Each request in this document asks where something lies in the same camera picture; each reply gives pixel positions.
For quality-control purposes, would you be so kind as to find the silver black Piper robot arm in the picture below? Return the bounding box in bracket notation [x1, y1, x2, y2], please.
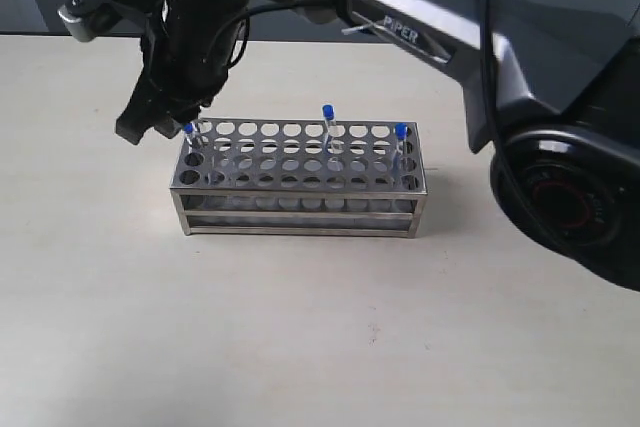
[115, 0, 639, 291]

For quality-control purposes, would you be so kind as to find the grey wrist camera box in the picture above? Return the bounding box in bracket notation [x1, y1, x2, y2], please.
[56, 0, 166, 42]

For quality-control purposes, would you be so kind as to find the stainless steel test tube rack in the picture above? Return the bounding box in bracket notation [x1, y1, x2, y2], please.
[170, 118, 428, 238]

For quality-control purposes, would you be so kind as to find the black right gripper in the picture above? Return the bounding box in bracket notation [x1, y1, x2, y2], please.
[115, 0, 249, 145]

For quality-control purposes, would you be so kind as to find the blue-capped tube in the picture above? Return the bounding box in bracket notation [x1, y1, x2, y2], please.
[322, 104, 341, 155]
[192, 119, 203, 146]
[183, 122, 203, 150]
[393, 123, 410, 181]

